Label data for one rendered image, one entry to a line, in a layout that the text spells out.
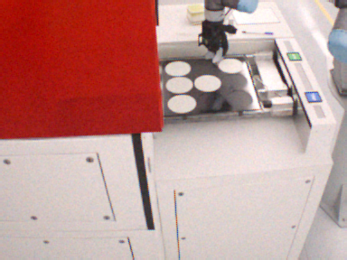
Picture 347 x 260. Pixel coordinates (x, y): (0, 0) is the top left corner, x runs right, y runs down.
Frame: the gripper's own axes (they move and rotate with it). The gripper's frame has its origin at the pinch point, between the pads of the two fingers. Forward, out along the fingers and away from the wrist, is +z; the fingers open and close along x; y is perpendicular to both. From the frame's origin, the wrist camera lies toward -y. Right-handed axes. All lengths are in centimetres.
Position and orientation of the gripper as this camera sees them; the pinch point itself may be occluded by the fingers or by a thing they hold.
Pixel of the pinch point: (218, 60)
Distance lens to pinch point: 164.0
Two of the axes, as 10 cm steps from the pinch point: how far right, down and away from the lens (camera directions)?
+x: 7.2, 4.1, -5.6
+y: -6.9, 4.7, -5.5
